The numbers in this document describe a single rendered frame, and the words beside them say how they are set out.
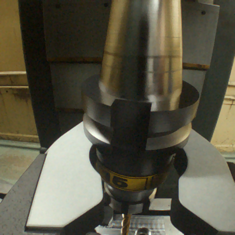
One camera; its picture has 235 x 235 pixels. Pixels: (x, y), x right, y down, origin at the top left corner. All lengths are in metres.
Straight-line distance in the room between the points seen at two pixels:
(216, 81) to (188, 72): 0.13
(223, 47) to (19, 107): 1.08
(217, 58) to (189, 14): 0.18
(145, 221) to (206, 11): 0.53
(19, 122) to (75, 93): 0.75
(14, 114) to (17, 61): 0.35
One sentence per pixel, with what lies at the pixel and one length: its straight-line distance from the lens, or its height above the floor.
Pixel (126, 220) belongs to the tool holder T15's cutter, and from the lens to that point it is 0.18.
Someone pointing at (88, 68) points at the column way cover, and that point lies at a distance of 0.55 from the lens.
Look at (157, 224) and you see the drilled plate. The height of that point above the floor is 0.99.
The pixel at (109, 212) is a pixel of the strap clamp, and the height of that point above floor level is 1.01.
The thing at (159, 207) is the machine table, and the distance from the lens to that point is 0.56.
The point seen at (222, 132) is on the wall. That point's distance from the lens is 1.26.
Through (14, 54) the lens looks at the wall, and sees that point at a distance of 1.11.
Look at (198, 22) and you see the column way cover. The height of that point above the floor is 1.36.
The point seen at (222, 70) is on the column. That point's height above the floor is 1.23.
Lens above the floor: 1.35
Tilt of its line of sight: 29 degrees down
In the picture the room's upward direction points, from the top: 2 degrees clockwise
